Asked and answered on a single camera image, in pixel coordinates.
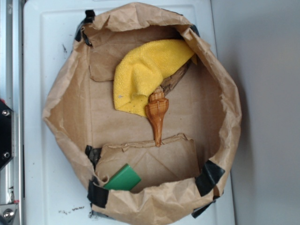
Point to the black tape strip right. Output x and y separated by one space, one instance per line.
210 175

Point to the metal corner bracket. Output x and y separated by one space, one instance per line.
9 214

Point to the aluminium frame rail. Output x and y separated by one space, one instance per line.
9 176

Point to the orange conch shell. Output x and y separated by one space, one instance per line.
155 111

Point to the black tape strip lower left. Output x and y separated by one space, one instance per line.
97 195

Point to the green block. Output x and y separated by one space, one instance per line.
124 179

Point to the black mounting bracket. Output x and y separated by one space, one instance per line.
7 151

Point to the brown paper bag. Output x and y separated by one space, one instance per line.
113 153

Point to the brown driftwood piece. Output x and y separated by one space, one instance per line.
169 83

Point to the yellow microfiber cloth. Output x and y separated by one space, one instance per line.
143 69

